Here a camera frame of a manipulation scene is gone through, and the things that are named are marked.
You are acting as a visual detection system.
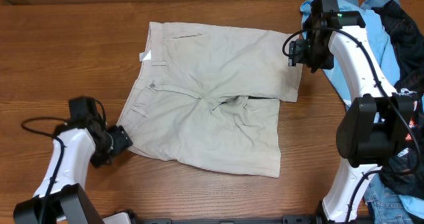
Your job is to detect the light blue t-shirt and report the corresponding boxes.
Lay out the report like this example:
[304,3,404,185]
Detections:
[299,0,424,220]

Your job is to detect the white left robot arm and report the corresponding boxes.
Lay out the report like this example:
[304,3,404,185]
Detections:
[13,126,138,224]

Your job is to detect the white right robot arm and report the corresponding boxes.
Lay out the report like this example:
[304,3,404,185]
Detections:
[283,9,414,223]

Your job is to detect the beige shorts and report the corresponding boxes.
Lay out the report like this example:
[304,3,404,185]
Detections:
[118,22,301,178]

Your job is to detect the dark printed t-shirt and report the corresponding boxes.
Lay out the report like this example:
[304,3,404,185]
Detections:
[373,0,423,199]

